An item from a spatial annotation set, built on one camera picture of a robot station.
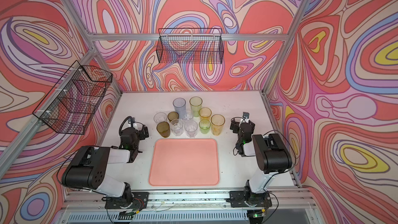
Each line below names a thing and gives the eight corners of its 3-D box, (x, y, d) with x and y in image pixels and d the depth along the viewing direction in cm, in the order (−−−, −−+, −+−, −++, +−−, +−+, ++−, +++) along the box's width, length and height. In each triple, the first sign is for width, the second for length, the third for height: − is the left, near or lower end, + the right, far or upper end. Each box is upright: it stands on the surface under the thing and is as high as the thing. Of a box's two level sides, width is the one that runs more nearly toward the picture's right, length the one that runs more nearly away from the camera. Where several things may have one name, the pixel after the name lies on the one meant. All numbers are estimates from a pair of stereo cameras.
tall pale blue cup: (175, 121, 107) (171, 107, 95) (176, 112, 112) (173, 97, 100) (187, 121, 107) (185, 107, 95) (187, 112, 112) (186, 97, 100)
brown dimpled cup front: (158, 137, 97) (155, 130, 90) (160, 129, 101) (157, 121, 94) (170, 137, 97) (168, 130, 90) (171, 129, 101) (169, 121, 94)
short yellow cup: (198, 120, 103) (197, 114, 97) (200, 112, 107) (200, 106, 102) (210, 122, 101) (210, 117, 96) (212, 114, 106) (212, 108, 101)
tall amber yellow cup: (210, 137, 97) (212, 125, 86) (210, 125, 102) (211, 113, 92) (223, 137, 97) (225, 125, 86) (222, 125, 102) (224, 113, 92)
